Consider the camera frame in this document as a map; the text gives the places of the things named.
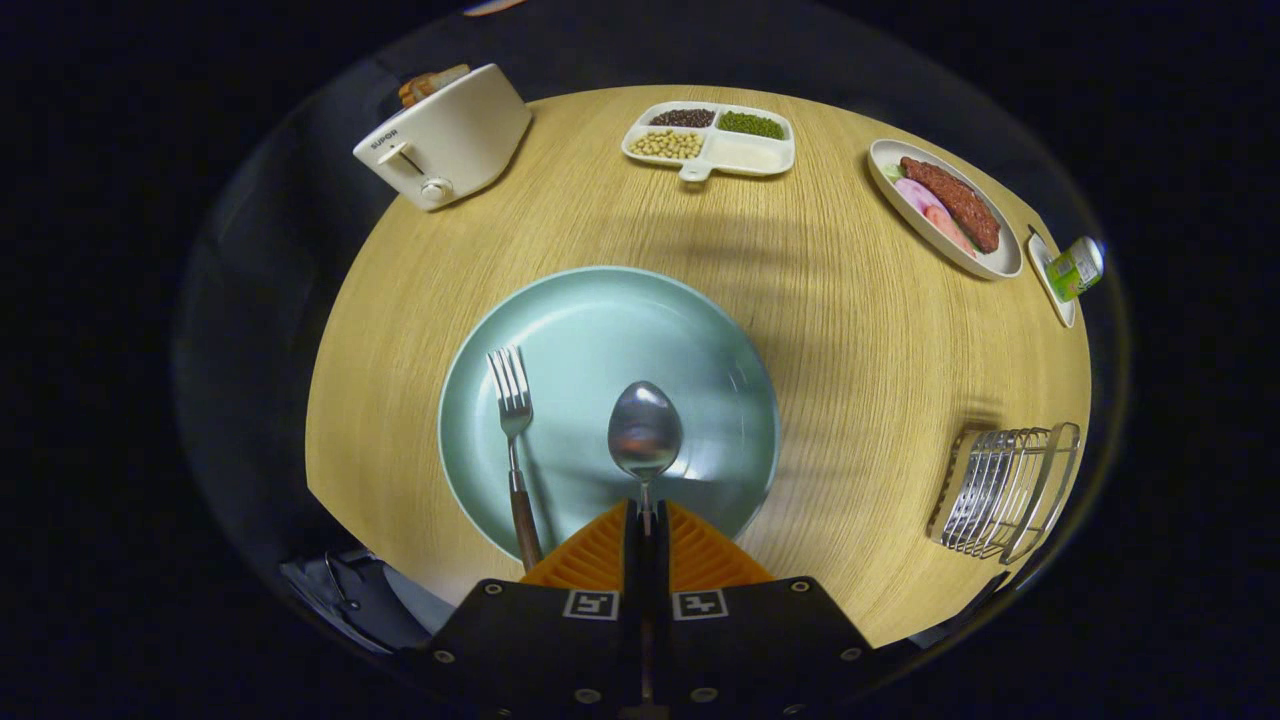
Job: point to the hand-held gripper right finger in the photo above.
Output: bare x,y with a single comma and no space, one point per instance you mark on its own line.
661,560

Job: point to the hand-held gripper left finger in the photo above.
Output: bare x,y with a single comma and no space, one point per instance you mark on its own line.
632,560

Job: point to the large pale green plate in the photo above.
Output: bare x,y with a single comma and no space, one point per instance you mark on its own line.
600,320

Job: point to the dark bag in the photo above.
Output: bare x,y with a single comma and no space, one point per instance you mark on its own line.
350,600

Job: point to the white divided tray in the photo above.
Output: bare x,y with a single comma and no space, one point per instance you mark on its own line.
745,155

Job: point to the pile of yellow soybeans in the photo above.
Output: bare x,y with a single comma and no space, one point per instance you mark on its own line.
667,144

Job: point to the pink ham slices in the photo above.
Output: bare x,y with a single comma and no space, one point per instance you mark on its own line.
925,205

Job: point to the pile of dark beans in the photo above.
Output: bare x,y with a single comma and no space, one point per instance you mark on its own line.
683,117

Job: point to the white oval plate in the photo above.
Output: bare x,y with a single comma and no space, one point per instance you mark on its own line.
990,262

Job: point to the pile of green beans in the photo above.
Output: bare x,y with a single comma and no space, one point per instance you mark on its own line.
752,125

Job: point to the white toaster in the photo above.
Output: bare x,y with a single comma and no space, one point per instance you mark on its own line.
460,130

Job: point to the brown meat slice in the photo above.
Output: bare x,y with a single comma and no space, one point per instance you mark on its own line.
955,200

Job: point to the small white plate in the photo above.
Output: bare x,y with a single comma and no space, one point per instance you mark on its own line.
1042,262

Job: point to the green drink can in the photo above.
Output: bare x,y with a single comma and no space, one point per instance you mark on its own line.
1075,270

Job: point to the toasted bread slice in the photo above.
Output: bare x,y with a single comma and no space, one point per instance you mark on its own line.
413,92
445,76

